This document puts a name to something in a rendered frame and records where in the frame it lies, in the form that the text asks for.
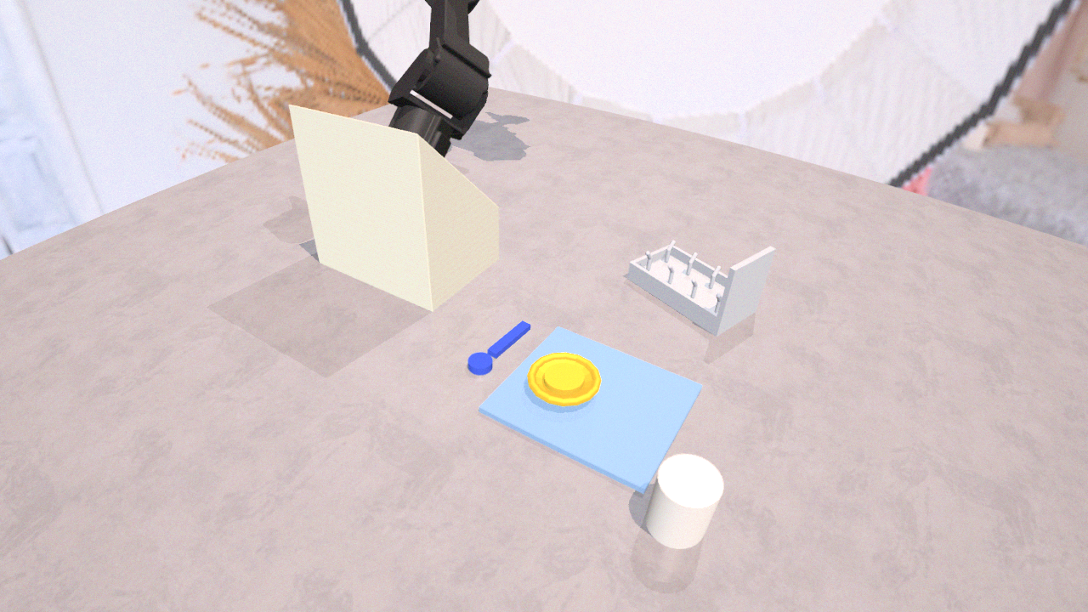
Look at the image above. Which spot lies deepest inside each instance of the grey dish rack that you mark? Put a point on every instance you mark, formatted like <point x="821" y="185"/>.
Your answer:
<point x="703" y="294"/>

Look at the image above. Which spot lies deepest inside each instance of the white cylinder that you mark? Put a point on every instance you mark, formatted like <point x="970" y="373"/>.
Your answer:
<point x="686" y="492"/>

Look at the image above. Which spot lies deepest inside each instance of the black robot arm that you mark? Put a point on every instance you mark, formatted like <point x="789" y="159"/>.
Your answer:
<point x="451" y="73"/>

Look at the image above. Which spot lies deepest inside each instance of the light blue flat mat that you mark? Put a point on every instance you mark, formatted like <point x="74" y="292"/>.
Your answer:
<point x="623" y="432"/>

